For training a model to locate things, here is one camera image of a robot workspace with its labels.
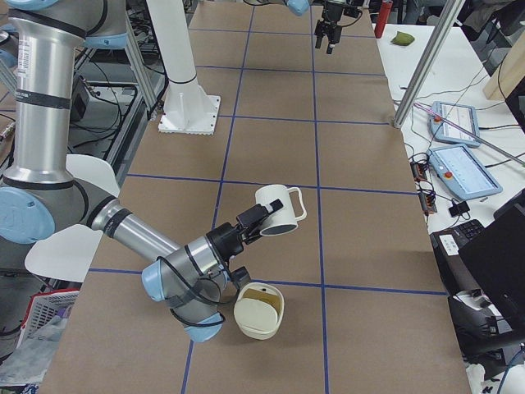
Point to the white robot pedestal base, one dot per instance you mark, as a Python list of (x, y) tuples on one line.
[(187, 108)]

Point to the aluminium frame post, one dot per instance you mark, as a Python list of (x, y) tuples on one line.
[(438, 36)]

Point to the lower teach pendant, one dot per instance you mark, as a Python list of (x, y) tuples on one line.
[(462, 173)]

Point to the cream plastic basket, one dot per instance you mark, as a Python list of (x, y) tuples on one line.
[(259, 310)]

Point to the white laundry basket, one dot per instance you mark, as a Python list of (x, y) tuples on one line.
[(42, 308)]

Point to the black laptop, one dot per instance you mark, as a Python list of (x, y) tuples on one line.
[(490, 259)]

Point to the black box under frame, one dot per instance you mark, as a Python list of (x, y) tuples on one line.
[(79, 99)]

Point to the white mug with handle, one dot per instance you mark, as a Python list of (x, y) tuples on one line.
[(283, 220)]

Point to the upper teach pendant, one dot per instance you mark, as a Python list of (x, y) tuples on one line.
[(454, 124)]

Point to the teach pendant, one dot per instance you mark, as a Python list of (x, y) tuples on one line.
[(462, 173), (454, 124)]

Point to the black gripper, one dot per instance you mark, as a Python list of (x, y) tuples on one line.
[(222, 243), (331, 16)]

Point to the white plastic chair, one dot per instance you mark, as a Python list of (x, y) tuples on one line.
[(68, 254)]

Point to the green bean bag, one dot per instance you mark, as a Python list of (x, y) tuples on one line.
[(402, 39)]

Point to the red bottle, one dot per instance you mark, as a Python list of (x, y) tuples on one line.
[(382, 18)]

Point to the brown paper table cover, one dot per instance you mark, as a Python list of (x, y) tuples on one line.
[(365, 310)]

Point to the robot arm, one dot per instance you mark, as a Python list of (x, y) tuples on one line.
[(296, 7), (40, 197)]

